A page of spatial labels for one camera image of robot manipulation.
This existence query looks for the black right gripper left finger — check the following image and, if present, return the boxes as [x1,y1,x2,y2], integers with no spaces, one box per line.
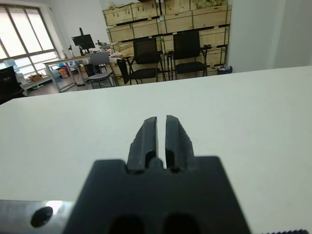
[126,116,159,174]

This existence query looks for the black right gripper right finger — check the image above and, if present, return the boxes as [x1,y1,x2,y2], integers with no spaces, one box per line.
[165,114,195,172]

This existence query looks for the pale wooden crate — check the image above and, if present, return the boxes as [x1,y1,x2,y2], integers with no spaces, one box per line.
[163,0,194,16]
[191,0,230,12]
[192,9,231,27]
[103,6,135,27]
[207,46,226,66]
[163,14,195,34]
[111,42,135,59]
[133,1,163,22]
[131,20,161,37]
[109,62,122,82]
[107,24,135,42]
[198,26,231,48]

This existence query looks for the small dark waste bin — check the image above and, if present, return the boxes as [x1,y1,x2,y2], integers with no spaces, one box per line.
[217,65,234,75]

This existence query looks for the black mesh chair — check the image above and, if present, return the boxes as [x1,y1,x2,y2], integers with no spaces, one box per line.
[128,38,167,85]
[168,30,213,80]

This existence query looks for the black computer tower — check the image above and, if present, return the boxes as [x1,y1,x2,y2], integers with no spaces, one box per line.
[84,63,95,79]

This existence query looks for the grey office chair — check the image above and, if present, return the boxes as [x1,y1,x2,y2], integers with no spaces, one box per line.
[89,51,118,89]

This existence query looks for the wooden top desk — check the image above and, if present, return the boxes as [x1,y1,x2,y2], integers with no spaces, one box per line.
[43,51,114,93]

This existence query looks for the colourful bags pile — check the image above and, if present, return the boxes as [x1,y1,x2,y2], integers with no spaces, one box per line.
[50,63,69,78]

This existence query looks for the black computer monitor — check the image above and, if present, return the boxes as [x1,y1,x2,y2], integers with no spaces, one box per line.
[72,28,96,55]

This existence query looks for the white low cart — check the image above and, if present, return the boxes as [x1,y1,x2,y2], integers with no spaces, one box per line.
[19,73,53,95]

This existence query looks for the black office chair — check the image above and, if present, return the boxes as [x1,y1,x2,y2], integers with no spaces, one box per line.
[0,65,25,104]

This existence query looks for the blue water jug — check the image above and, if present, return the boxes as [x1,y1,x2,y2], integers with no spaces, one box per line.
[3,59,16,72]

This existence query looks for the large room window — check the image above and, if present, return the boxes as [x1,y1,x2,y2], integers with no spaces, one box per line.
[0,4,59,65]

